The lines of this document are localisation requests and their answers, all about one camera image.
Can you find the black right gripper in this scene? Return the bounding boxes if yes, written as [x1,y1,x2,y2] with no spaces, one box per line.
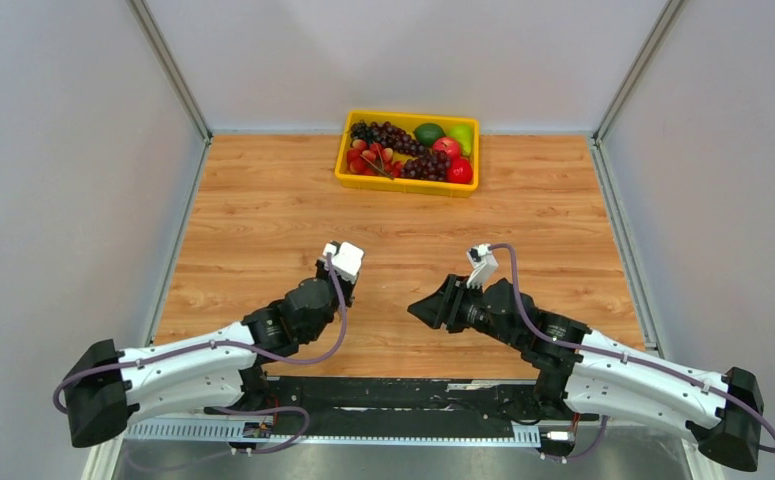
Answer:
[407,275,522,351]

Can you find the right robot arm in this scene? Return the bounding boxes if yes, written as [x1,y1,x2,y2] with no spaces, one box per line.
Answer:
[408,275,763,472]

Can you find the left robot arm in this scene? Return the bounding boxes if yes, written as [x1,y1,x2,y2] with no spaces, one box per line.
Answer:
[52,255,362,448]

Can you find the red strawberries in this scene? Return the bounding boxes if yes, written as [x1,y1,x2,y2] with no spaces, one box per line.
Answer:
[344,138,403,179]

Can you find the red tomato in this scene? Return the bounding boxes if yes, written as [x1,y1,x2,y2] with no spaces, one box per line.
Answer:
[446,157,474,184]

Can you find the dark grape bunch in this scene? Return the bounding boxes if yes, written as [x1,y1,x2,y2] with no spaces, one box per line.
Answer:
[347,120,451,182]

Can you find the red apple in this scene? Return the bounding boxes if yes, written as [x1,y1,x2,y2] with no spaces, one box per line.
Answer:
[431,136,463,159]

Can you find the green avocado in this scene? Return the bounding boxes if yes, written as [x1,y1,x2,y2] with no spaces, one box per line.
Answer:
[413,122,446,148]

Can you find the yellow fruit tray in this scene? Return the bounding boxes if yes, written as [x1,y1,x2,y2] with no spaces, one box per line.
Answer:
[334,110,480,197]

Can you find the green pear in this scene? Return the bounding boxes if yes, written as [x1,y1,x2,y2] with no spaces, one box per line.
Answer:
[448,124,474,157]

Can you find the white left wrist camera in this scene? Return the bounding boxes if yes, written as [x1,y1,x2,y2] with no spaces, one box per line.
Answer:
[320,241,365,283]

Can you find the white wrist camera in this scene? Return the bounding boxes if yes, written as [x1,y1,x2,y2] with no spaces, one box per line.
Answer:
[466,244,498,289]
[320,241,365,283]

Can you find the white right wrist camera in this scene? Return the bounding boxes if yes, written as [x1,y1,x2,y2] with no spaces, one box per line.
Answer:
[466,244,498,289]

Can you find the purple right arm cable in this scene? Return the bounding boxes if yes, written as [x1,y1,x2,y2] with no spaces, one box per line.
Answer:
[486,242,775,465]

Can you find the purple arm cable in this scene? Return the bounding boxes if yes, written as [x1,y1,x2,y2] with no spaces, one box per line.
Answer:
[52,254,350,458]
[486,242,775,465]

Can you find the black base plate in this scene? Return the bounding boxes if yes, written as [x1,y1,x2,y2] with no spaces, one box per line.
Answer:
[232,376,574,437]

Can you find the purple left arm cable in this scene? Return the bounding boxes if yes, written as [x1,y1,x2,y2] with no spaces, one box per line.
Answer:
[52,254,350,458]

